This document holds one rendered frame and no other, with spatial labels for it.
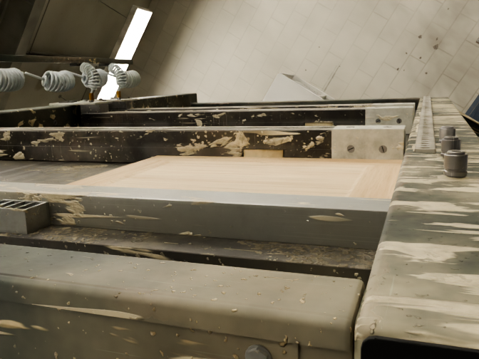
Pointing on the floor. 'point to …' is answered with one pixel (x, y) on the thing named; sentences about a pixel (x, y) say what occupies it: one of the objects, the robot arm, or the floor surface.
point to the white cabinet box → (293, 90)
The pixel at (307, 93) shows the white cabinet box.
